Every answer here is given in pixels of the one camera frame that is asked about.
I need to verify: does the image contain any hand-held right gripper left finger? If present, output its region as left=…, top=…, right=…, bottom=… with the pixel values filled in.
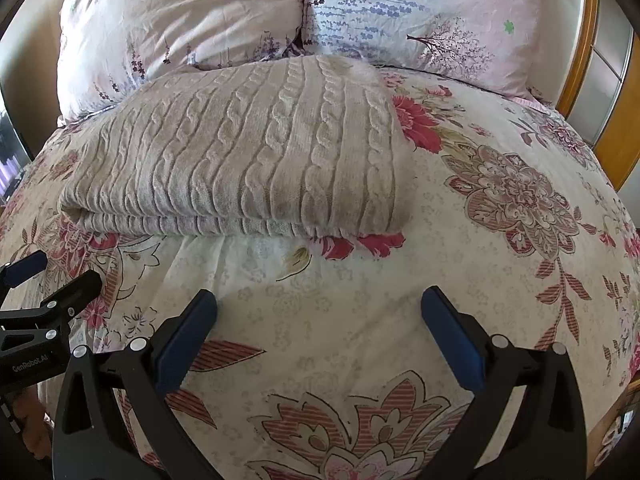
left=52, top=289, right=218, bottom=480

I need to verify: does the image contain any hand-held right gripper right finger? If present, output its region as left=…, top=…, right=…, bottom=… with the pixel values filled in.
left=421, top=285, right=588, bottom=480

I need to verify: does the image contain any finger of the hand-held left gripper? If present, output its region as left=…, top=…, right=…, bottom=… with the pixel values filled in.
left=0, top=270, right=103, bottom=343
left=0, top=251, right=48, bottom=288

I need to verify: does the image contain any beige cable knit sweater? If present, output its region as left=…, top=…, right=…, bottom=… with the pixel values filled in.
left=57, top=54, right=416, bottom=241

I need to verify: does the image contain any person's left hand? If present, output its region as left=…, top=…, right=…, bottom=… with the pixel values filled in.
left=14, top=389, right=54, bottom=457

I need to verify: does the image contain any floral bed sheet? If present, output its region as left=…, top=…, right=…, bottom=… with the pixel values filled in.
left=0, top=67, right=640, bottom=480

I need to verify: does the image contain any white floral pillow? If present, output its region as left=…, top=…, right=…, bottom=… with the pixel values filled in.
left=56, top=0, right=313, bottom=121

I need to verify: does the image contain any wooden bed headboard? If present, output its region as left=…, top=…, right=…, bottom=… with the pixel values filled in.
left=555, top=0, right=640, bottom=193

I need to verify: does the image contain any pink pillow tree print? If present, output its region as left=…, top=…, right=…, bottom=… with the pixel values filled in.
left=300, top=0, right=556, bottom=106

